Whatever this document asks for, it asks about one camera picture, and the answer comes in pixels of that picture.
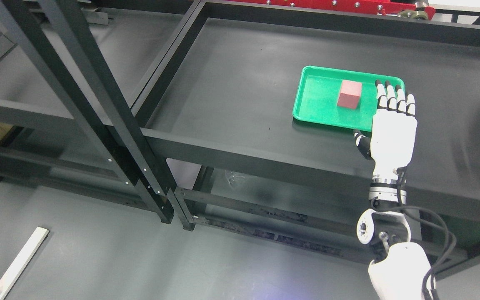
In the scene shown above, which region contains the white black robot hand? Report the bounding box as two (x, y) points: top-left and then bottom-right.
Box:
(353, 80), (418, 183)

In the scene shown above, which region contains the pink cube block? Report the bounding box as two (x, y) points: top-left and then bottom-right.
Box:
(337, 80), (363, 110)

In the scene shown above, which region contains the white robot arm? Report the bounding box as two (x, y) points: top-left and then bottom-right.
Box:
(356, 179), (432, 300)

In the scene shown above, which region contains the green plastic tray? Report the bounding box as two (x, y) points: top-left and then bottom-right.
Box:
(292, 66), (405, 133)

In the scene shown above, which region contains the black metal shelf right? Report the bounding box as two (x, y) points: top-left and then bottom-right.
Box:
(133, 0), (480, 272)

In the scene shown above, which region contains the black metal shelf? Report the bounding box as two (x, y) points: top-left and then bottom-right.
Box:
(0, 0), (198, 224)
(133, 0), (480, 272)

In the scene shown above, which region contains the black metal shelf left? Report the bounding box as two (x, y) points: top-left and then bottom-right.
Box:
(0, 0), (198, 224)

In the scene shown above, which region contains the clear plastic bag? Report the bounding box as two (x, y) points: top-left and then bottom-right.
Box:
(225, 170), (248, 188)

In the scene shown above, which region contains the white table leg base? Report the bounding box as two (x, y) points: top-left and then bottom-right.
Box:
(0, 227), (50, 300)

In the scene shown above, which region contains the red conveyor frame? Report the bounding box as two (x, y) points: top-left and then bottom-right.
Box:
(241, 0), (436, 20)

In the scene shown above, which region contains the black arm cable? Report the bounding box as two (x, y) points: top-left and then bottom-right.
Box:
(398, 167), (458, 300)

